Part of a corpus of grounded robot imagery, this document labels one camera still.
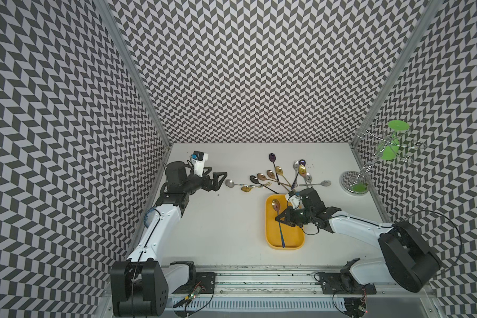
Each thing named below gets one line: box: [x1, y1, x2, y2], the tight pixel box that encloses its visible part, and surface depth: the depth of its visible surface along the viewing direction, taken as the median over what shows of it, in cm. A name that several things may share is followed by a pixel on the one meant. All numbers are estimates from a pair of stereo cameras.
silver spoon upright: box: [292, 159, 300, 179], surface depth 110 cm
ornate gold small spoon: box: [241, 182, 272, 193], surface depth 101 cm
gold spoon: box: [274, 165, 292, 187], surface depth 108 cm
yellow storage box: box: [265, 194, 305, 251], surface depth 84 cm
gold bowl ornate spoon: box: [298, 164, 309, 189], surface depth 107 cm
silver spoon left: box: [225, 178, 260, 189], surface depth 102 cm
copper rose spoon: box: [257, 172, 291, 188], surface depth 107 cm
